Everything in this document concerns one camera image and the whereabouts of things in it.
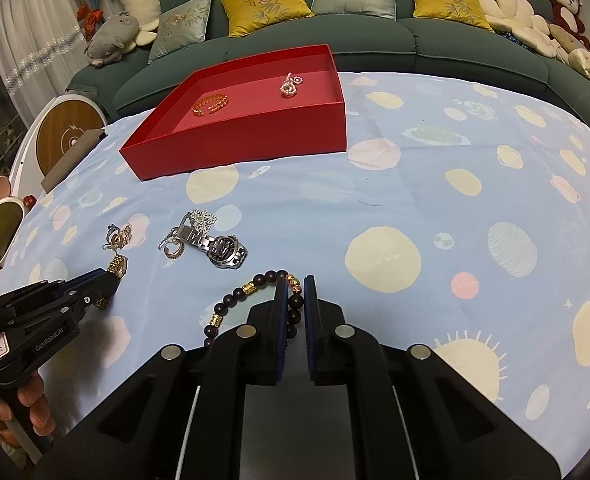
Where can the small red object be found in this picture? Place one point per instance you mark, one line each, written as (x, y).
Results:
(29, 201)

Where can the silver wristwatch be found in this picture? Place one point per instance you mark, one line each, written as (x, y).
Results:
(223, 251)

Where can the planet print blue sheet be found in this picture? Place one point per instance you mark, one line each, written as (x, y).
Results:
(425, 185)

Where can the grey pig plush toy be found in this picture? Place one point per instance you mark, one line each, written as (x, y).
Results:
(110, 40)

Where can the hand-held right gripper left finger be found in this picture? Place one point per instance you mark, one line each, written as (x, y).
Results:
(281, 332)

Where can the white flower-shaped cushion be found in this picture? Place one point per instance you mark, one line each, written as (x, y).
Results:
(517, 20)

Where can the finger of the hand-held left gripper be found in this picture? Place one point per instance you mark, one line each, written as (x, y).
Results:
(82, 280)
(82, 305)

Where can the white sheer curtain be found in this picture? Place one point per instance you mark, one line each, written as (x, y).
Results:
(25, 35)

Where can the dark green sofa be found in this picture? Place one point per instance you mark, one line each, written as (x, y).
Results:
(375, 35)

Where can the yellow floral cushion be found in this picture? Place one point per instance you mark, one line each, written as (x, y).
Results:
(265, 2)
(447, 0)

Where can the small beige cushion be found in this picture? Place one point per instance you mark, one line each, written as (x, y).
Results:
(567, 36)

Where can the gold wristwatch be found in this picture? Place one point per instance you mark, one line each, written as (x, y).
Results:
(117, 265)

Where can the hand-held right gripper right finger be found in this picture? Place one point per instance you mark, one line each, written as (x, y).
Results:
(311, 335)

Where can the pink round object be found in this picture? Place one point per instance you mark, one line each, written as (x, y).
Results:
(0, 187)

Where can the person's left hand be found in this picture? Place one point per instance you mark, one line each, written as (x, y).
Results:
(30, 402)

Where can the white-framed mirror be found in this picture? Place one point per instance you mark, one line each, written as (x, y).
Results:
(5, 225)

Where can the red cardboard box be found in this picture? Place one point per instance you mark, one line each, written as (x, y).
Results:
(235, 135)

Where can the red curtain tie bow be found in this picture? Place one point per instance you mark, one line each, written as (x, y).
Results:
(87, 17)

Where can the red monkey plush toy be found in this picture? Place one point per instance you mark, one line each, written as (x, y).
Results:
(567, 5)

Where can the brown pouch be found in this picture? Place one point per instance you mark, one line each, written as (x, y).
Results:
(72, 157)

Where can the white machine with wooden disc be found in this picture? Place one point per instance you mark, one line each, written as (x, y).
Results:
(65, 130)

